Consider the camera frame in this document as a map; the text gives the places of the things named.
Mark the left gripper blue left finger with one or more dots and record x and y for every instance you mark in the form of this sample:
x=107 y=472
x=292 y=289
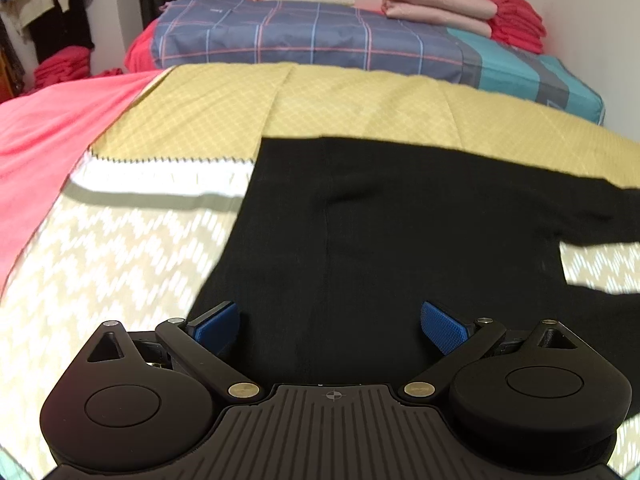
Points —
x=196 y=346

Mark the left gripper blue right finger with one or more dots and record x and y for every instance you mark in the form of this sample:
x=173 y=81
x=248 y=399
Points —
x=460 y=341

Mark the black pants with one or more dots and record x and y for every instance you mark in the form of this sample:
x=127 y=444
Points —
x=339 y=242

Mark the beige white chevron bedsheet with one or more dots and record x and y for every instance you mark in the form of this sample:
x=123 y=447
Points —
x=126 y=241

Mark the yellow patterned blanket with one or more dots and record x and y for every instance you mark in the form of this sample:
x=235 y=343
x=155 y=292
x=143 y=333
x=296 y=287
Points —
x=223 y=111

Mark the pink red bedsheet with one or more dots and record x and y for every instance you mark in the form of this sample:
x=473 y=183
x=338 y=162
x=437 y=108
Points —
x=43 y=135

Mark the red cloth pile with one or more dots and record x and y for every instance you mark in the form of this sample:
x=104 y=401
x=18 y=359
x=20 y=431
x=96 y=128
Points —
x=69 y=64

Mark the blue plaid teal mattress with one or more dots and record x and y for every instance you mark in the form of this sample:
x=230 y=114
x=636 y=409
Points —
x=246 y=31

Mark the folded red cloth stack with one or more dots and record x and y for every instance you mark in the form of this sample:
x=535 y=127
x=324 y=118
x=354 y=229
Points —
x=517 y=24

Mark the folded pink blanket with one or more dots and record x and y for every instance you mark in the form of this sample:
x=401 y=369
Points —
x=467 y=15

